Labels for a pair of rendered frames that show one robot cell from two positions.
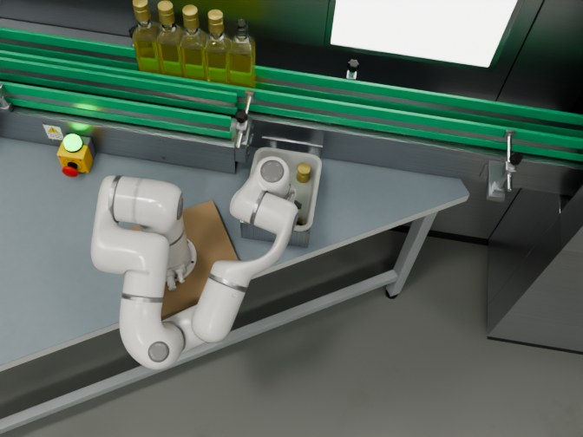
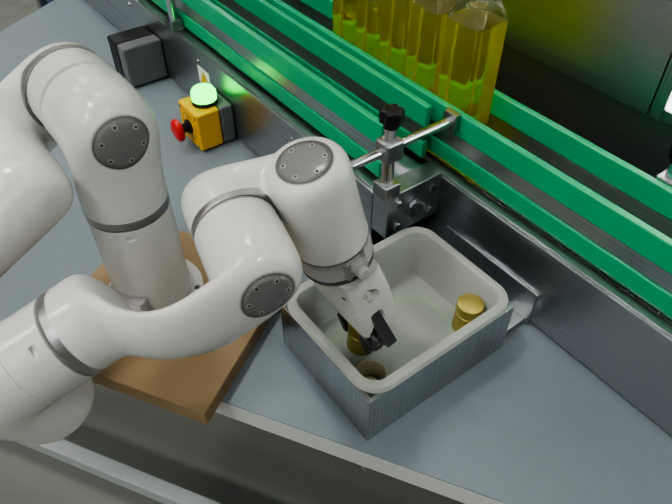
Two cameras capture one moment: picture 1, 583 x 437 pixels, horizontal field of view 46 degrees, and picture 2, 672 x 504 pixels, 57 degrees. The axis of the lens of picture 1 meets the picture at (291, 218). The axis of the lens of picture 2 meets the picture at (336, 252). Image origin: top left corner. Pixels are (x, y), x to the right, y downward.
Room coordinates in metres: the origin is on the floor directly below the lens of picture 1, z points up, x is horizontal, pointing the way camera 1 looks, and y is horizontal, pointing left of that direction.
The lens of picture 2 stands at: (0.53, -0.29, 1.39)
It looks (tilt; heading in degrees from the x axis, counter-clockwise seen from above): 45 degrees down; 49
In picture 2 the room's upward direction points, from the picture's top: straight up
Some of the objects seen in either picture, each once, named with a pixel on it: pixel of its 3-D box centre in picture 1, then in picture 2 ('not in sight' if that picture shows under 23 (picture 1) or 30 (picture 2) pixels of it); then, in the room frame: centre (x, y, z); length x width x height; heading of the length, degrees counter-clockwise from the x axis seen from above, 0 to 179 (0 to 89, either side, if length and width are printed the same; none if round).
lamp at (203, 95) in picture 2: (72, 142); (203, 94); (0.97, 0.57, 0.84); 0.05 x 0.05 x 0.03
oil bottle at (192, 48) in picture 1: (195, 63); (406, 44); (1.14, 0.27, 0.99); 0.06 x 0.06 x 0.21; 85
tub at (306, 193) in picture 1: (282, 195); (395, 320); (0.90, 0.03, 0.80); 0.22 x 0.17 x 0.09; 176
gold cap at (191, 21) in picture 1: (190, 16); not in sight; (1.14, 0.27, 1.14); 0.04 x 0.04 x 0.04
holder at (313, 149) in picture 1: (283, 188); (411, 314); (0.92, 0.03, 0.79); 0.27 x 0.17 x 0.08; 176
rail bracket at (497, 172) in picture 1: (501, 173); not in sight; (0.95, -0.50, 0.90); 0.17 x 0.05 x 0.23; 176
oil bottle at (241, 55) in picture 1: (242, 69); (467, 77); (1.13, 0.15, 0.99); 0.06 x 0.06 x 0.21; 86
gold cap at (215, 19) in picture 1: (215, 22); not in sight; (1.13, 0.21, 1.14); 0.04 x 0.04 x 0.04
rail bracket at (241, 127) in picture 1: (243, 121); (404, 146); (1.00, 0.14, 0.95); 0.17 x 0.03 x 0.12; 176
